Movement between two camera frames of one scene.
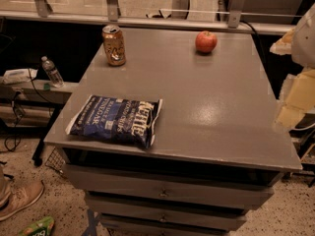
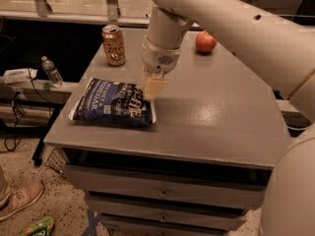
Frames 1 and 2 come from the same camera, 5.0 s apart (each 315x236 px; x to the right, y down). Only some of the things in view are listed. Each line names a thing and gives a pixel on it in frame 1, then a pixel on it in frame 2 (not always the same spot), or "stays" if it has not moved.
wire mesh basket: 56,160 stays
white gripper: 305,39 -> 159,58
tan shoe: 16,196 stays
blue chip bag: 126,121 -> 112,102
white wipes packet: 15,76 stays
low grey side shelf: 34,102 stays
